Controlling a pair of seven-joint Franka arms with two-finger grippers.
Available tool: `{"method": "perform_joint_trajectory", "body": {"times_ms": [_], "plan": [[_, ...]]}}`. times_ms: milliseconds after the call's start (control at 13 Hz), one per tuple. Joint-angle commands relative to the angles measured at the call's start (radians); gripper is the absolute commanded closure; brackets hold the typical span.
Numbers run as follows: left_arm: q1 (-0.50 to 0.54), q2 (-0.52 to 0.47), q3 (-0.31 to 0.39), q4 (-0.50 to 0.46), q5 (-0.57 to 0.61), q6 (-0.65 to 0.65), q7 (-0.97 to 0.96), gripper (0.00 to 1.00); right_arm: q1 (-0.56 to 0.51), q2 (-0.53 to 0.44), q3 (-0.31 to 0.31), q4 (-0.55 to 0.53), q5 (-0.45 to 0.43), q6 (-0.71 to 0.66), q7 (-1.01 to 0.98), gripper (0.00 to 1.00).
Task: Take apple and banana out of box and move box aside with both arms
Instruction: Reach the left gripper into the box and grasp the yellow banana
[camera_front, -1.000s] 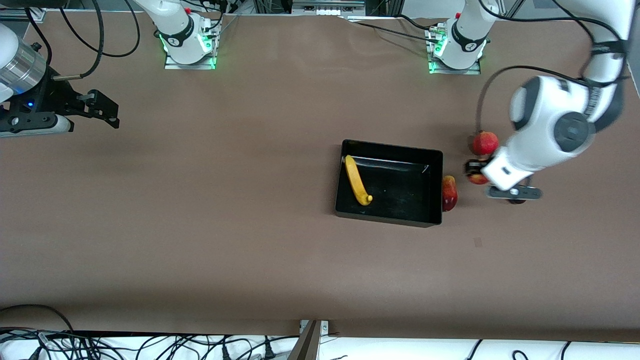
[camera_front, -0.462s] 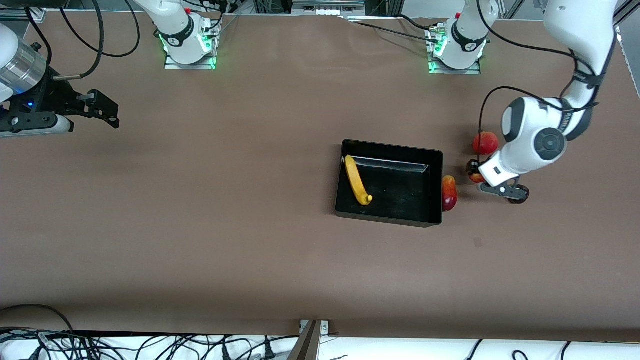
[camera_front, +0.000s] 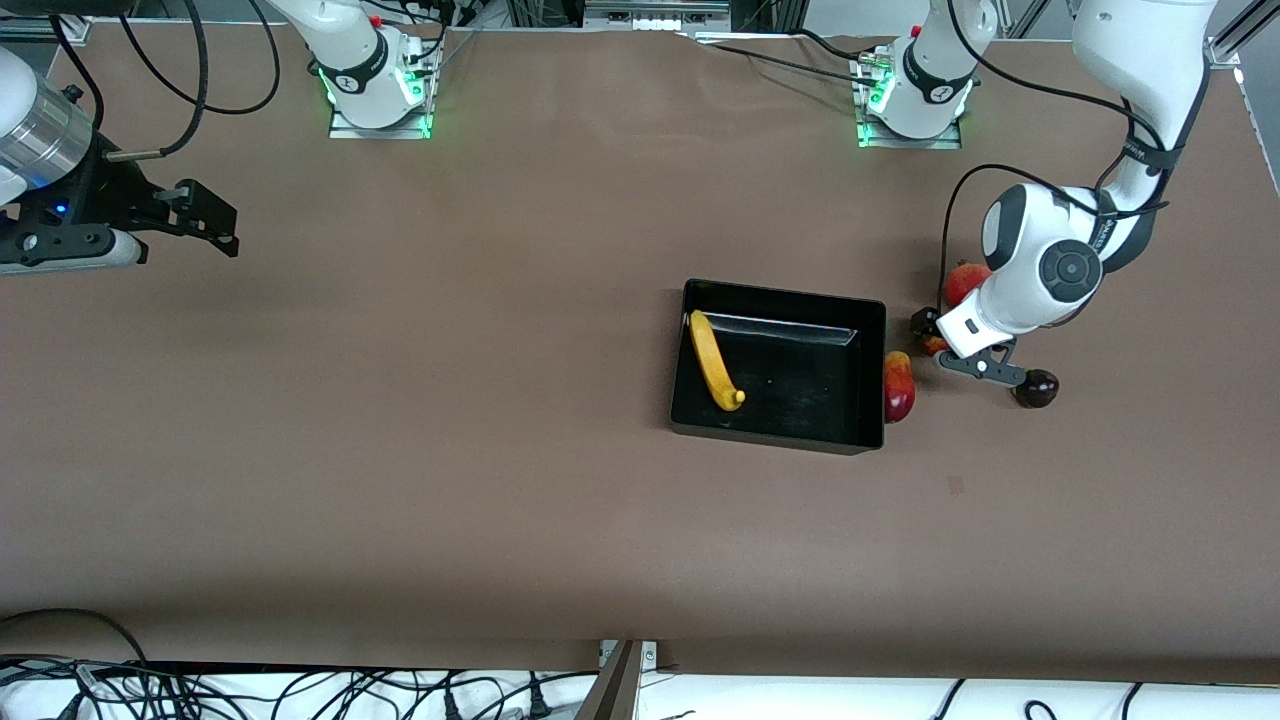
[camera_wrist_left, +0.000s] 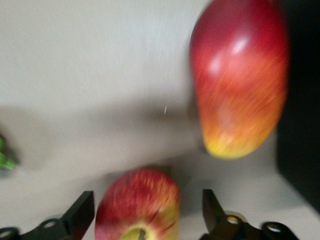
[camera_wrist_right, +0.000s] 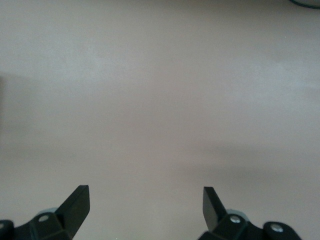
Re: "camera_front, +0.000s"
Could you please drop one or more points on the red pomegranate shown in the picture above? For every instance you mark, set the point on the red pomegranate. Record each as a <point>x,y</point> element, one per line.
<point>962,283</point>

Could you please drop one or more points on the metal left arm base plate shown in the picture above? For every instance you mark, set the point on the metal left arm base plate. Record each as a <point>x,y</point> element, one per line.
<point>905,143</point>

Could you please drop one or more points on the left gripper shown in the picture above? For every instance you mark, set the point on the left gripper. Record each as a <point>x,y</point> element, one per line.
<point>921,324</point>

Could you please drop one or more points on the metal table post bracket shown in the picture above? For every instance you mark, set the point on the metal table post bracket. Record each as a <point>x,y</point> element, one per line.
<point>615,690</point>

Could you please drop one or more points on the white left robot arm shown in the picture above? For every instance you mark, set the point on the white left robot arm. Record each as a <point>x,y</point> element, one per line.
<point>1070,270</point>

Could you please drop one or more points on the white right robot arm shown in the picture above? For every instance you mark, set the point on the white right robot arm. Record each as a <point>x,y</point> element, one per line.
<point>350,50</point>

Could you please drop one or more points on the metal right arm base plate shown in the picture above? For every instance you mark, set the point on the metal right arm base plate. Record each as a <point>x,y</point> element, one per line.
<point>380,132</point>

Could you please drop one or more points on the red yellow mango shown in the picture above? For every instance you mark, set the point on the red yellow mango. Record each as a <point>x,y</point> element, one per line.
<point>900,390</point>

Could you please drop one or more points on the white power strip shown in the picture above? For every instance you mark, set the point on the white power strip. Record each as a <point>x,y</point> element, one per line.
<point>655,22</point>

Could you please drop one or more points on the black rectangular tray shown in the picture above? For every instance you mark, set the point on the black rectangular tray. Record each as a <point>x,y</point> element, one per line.
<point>800,400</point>

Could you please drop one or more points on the red yellow apple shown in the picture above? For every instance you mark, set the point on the red yellow apple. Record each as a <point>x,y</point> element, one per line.
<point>934,346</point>

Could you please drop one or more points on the brown table cover sheet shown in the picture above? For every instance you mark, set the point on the brown table cover sheet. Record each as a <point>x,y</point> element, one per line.
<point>300,560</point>

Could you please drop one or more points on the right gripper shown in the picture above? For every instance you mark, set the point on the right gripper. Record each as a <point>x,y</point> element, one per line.
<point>108,193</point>

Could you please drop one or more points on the yellow banana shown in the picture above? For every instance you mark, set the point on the yellow banana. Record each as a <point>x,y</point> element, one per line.
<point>708,360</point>

